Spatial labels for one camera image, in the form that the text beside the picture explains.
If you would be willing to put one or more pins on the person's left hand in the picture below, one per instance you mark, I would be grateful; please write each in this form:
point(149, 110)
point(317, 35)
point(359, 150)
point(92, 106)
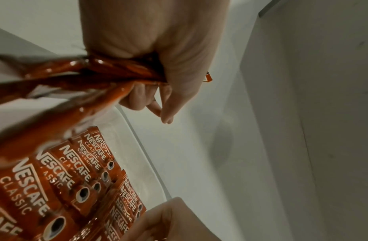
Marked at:
point(172, 35)

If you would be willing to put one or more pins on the person's right hand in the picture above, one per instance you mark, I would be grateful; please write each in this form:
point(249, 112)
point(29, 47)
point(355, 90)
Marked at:
point(172, 223)

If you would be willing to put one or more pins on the pile of red Nescafe sachets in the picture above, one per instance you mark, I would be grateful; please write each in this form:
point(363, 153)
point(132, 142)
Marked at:
point(68, 183)

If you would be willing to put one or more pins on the bunch of Nescafe sachets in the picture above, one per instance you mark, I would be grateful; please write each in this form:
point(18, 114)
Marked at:
point(68, 94)

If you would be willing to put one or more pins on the white plastic tray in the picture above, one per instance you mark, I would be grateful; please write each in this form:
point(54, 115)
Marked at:
point(136, 146)

